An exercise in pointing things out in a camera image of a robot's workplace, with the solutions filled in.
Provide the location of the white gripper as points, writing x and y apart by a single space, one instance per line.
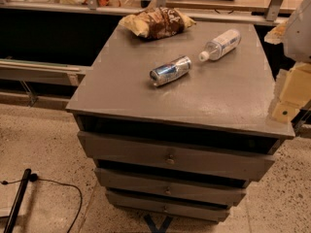
300 33

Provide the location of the silver blue redbull can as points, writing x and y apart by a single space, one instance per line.
171 71

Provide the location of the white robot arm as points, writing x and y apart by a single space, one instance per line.
295 35

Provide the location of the grey top drawer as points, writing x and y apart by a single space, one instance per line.
220 163

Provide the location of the grey drawer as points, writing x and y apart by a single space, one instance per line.
166 206
220 163
208 193

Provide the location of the clear plastic water bottle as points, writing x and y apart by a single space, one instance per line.
220 46

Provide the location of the grey drawer cabinet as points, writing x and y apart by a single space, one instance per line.
221 105

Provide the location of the grey middle drawer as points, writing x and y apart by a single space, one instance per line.
208 193

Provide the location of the brown yellow chip bag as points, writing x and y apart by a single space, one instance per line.
157 23

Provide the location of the grey bottom drawer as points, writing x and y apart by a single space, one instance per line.
166 206

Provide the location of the black pole on floor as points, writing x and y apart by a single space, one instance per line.
17 203

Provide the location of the metal shelf rail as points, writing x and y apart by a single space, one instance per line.
26 72

